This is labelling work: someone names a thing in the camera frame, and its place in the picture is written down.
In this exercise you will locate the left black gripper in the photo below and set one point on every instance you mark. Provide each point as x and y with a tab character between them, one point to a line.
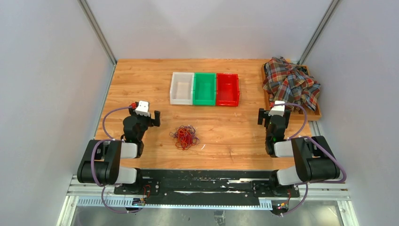
152	122

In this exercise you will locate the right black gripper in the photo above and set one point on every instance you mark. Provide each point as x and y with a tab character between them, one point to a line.
264	114

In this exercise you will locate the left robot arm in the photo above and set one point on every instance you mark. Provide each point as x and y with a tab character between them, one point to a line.
100	163

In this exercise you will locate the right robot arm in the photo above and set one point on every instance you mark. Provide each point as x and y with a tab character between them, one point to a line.
313	158

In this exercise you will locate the white plastic bin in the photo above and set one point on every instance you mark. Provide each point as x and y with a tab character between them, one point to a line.
181	90

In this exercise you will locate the plaid cloth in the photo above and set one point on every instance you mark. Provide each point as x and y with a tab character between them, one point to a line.
290	82

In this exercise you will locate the red plastic bin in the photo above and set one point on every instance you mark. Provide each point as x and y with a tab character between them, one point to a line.
227	89

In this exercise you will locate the green plastic bin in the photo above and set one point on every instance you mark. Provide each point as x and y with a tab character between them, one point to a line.
204	89

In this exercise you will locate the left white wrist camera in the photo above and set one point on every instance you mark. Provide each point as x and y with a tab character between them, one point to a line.
142	108

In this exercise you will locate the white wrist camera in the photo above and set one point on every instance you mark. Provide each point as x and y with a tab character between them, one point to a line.
277	108
142	108

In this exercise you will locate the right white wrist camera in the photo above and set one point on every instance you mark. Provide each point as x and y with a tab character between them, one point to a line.
277	108

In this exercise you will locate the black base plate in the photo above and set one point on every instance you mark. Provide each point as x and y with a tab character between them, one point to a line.
206	187

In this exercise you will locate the aluminium frame rail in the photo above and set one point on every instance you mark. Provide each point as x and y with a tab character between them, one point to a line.
315	205

